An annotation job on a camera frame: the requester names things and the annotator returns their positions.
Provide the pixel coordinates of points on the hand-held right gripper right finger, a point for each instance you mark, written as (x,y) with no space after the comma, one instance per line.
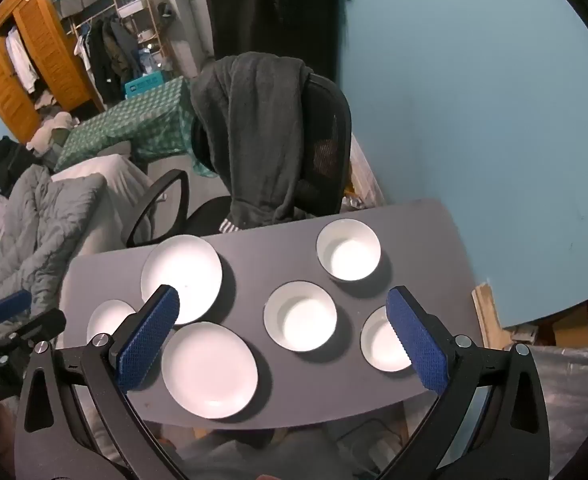
(416,345)

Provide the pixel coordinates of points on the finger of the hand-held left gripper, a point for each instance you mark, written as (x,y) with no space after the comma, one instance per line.
(38,325)
(8,305)

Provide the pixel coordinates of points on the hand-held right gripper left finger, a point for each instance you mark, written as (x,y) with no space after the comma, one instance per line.
(148,340)

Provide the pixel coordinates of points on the white bowl dark rim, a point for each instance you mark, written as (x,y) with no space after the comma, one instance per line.
(300,317)
(379,345)
(349,255)

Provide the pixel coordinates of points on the white round plate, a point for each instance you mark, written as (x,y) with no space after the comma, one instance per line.
(106,317)
(208,375)
(183,270)

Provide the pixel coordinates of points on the wooden board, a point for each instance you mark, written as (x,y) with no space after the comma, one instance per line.
(489,320)

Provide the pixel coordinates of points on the grey quilted duvet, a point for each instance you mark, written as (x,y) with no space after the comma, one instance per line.
(28,230)

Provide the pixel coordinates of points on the silver plastic sheet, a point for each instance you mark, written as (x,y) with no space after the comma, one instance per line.
(574,395)

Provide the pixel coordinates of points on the beige clothes pile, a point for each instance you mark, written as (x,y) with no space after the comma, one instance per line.
(51,130)

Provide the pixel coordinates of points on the green checkered cloth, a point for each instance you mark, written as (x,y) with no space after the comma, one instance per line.
(128,120)

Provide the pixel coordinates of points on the black mesh office chair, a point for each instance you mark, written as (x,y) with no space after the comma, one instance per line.
(329,135)

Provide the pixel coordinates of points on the dark grey fleece blanket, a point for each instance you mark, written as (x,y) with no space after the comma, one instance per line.
(254,135)

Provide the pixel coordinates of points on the wooden louvred wardrobe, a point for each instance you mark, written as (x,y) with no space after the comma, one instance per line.
(38,70)

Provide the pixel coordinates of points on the white hanging shirt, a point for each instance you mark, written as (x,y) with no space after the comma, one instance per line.
(21,60)

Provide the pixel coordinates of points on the blue plastic crate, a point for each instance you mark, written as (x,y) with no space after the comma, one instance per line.
(146,84)

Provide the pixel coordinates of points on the hanging dark clothes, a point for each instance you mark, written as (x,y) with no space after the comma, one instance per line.
(108,50)

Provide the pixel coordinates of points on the wooden shelf unit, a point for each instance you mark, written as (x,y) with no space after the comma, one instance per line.
(133,5)

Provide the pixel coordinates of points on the black hanging coat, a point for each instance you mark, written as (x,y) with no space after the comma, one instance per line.
(274,15)

